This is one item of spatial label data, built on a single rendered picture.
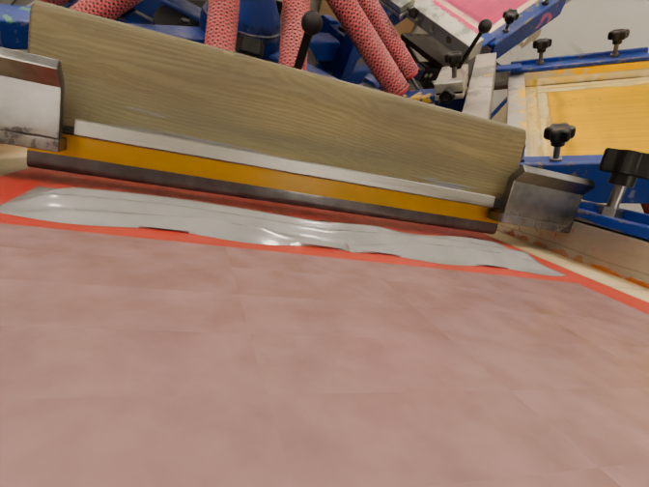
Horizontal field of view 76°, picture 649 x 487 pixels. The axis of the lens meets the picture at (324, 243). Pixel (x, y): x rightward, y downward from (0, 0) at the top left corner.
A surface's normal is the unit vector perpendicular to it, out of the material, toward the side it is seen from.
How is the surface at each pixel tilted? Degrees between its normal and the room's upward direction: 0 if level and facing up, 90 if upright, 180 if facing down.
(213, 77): 53
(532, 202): 58
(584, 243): 90
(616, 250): 90
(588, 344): 32
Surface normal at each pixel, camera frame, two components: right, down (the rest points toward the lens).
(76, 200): 0.44, -0.69
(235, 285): 0.20, -0.95
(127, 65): 0.32, 0.20
